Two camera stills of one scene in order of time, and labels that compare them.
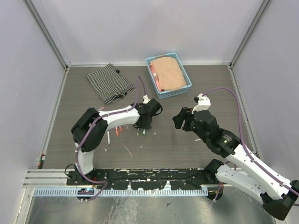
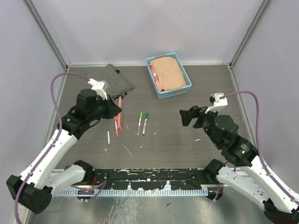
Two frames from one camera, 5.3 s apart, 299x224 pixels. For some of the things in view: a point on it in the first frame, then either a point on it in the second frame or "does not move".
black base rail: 141,178 does not move
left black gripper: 146,126 → 113,110
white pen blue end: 108,136 does not move
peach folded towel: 169,74 does not move
